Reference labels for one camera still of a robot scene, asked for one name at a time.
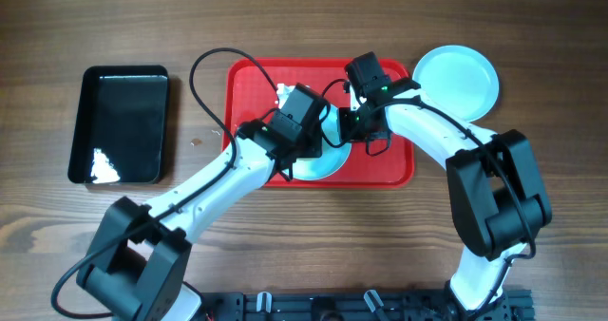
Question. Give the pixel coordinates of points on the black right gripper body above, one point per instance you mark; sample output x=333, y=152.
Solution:
x=353, y=128

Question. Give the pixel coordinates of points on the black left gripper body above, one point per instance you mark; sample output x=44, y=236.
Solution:
x=310, y=142

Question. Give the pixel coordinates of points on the light blue plate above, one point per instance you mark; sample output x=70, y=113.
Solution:
x=332, y=159
x=459, y=78

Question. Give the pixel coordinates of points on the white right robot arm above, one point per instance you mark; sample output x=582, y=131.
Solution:
x=497, y=197

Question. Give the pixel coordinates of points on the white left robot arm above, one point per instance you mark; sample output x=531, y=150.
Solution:
x=136, y=262

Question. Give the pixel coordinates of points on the red plastic tray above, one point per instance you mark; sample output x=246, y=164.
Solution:
x=249, y=95

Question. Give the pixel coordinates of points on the black water tray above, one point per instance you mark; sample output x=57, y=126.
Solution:
x=120, y=126

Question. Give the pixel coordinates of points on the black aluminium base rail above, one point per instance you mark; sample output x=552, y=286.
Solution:
x=410, y=305

